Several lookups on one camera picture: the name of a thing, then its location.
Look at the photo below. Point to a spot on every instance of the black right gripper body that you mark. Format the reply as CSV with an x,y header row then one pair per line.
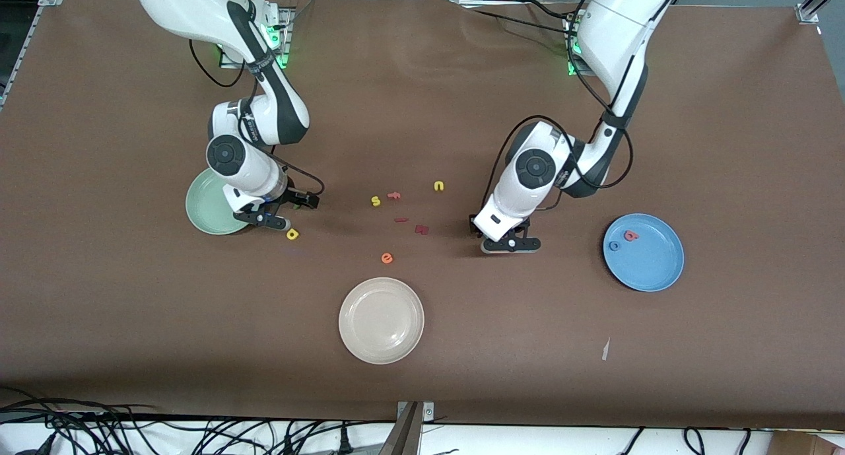
x,y
292,199

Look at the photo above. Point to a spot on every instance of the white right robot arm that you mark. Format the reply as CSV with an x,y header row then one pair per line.
x,y
185,6

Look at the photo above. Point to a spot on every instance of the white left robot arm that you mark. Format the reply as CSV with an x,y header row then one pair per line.
x,y
620,26

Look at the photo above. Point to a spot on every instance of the light green plate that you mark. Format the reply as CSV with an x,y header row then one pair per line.
x,y
208,210

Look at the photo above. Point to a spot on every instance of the beige white plate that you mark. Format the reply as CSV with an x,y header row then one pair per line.
x,y
381,321

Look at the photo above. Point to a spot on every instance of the blue plate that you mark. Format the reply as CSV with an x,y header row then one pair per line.
x,y
653,263

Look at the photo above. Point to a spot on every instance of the small grey paper scrap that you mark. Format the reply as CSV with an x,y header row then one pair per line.
x,y
605,349

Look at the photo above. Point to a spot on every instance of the brown cardboard box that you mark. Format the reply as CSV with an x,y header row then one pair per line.
x,y
805,444

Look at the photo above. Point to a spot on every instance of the aluminium corner profile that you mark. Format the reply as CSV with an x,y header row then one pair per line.
x,y
815,2

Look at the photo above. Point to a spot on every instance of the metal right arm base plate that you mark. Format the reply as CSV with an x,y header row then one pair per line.
x,y
288,45

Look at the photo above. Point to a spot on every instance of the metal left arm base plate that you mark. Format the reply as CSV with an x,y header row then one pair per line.
x,y
570,29

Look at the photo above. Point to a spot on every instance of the metal table edge bracket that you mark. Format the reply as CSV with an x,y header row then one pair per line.
x,y
412,428

